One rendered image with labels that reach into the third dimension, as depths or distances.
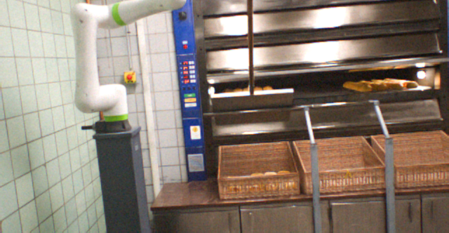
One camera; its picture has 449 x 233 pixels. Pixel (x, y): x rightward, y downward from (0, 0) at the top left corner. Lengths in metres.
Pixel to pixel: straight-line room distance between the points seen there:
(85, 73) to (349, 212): 1.88
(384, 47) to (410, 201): 1.17
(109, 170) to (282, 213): 1.21
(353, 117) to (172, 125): 1.45
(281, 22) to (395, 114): 1.15
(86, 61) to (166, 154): 1.44
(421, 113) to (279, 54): 1.21
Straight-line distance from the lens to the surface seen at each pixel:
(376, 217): 2.84
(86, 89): 1.95
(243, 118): 2.79
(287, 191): 2.71
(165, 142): 3.16
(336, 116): 3.16
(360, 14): 3.19
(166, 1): 1.78
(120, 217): 2.17
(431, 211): 2.96
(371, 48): 3.19
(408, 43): 3.30
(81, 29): 1.94
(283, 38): 3.05
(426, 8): 3.37
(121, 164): 2.08
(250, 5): 1.99
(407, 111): 3.33
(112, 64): 3.20
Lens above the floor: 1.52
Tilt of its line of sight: 7 degrees down
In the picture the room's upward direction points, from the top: 5 degrees counter-clockwise
